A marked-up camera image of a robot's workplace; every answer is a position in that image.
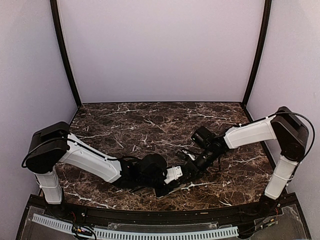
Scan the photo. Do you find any grey remote control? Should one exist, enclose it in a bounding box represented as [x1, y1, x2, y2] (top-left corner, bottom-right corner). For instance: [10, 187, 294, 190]
[169, 184, 188, 194]

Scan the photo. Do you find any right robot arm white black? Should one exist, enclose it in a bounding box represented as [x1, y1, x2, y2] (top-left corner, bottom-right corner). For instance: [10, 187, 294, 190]
[190, 106, 316, 217]

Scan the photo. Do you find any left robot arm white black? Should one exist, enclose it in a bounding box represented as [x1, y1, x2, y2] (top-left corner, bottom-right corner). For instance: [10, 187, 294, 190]
[21, 121, 187, 218]

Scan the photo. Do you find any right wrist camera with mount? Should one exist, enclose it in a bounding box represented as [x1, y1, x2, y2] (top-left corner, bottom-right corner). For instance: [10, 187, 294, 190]
[175, 148, 198, 161]

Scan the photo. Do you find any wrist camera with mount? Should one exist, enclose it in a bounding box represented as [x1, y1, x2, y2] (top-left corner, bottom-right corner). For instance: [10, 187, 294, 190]
[175, 148, 198, 161]
[164, 166, 183, 185]

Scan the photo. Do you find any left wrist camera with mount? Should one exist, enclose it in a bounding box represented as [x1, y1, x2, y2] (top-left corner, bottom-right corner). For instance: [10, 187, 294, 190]
[164, 166, 183, 185]

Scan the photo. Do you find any black front rail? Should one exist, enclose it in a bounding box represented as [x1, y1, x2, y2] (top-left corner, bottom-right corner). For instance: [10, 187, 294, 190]
[27, 194, 298, 228]

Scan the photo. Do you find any white slotted cable duct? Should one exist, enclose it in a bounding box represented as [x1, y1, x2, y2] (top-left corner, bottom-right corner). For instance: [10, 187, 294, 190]
[32, 214, 239, 240]

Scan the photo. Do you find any right black frame post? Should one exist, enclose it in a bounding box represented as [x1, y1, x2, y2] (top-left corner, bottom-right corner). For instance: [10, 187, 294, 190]
[241, 0, 273, 109]

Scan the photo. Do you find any black frame post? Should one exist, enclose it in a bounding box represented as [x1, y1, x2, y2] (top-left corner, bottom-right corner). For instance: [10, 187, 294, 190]
[49, 0, 82, 108]
[241, 0, 273, 109]

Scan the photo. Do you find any left black frame post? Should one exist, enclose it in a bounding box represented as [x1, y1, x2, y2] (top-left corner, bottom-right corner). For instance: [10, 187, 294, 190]
[49, 0, 82, 108]

